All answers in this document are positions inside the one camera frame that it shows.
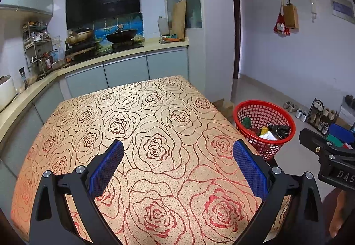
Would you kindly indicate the yellow green scouring sponge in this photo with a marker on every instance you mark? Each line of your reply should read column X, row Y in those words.
column 265, row 131

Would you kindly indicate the pale green kitchen cabinets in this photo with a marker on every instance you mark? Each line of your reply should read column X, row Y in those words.
column 124, row 68

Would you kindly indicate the pair of beige shoes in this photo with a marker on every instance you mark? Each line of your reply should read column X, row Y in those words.
column 289, row 106

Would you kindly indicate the beige kitchen countertop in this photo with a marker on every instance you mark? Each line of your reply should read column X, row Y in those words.
column 124, row 54

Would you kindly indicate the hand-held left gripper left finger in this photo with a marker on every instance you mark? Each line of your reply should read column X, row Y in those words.
column 106, row 170

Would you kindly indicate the metal spice rack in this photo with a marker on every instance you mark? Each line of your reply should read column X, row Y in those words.
column 38, row 45

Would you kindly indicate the framed wall panel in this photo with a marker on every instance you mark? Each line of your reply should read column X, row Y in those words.
column 342, row 9

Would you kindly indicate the dark brown door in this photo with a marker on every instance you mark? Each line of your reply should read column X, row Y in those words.
column 235, row 25

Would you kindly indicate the black wok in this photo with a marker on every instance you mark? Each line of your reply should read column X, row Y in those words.
column 122, row 35

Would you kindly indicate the small dark packet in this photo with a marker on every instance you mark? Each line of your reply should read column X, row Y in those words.
column 22, row 75

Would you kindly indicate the golden cooking pot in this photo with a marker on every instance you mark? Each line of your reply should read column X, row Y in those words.
column 79, row 35

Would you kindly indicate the orange green dish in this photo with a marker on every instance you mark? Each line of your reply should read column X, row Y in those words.
column 169, row 38

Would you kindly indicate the red plastic mesh basket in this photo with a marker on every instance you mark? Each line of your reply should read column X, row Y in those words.
column 249, row 109

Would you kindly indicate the pair of dark shoes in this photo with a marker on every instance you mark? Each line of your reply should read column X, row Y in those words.
column 350, row 100

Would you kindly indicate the brown paper bag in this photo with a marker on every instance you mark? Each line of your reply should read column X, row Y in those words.
column 289, row 16

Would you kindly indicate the black gas stove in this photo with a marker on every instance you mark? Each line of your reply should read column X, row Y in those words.
column 108, row 48

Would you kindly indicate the white storage bin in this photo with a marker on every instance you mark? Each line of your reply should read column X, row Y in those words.
column 346, row 116

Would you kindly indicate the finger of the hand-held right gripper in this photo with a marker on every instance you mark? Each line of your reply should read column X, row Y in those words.
column 313, row 141
column 342, row 132

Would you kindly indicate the green box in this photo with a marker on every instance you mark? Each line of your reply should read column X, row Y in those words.
column 334, row 138

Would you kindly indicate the red hanging bag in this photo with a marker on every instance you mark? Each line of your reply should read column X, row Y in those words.
column 280, row 27

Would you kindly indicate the white rice cooker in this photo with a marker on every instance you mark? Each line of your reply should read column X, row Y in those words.
column 5, row 92

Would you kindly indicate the metal shoe rack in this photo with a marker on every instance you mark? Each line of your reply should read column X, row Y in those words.
column 321, row 116

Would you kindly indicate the red box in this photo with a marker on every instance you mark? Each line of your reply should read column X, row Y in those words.
column 347, row 146

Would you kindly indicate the green cloth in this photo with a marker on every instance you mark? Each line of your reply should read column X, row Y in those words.
column 246, row 122

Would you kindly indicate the white sock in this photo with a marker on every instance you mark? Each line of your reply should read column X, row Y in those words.
column 267, row 136

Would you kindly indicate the blue picture backsplash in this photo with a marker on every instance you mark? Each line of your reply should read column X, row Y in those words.
column 122, row 21

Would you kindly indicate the wooden cutting board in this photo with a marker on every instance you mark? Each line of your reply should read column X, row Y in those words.
column 179, row 18

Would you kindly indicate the person's right hand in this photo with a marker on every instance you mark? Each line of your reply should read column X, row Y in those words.
column 338, row 214

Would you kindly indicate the white intercom handset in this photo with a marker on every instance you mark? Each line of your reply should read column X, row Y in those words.
column 313, row 11

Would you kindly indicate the pair of white shoes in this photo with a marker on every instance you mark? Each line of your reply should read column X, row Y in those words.
column 301, row 115

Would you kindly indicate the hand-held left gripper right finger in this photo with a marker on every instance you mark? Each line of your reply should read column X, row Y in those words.
column 249, row 170

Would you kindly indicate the open cardboard box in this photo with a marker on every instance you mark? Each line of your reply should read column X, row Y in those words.
column 224, row 106

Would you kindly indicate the black sock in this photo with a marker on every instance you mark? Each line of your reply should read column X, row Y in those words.
column 280, row 131

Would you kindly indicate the white plastic bottle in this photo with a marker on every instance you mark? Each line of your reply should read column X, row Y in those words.
column 163, row 25

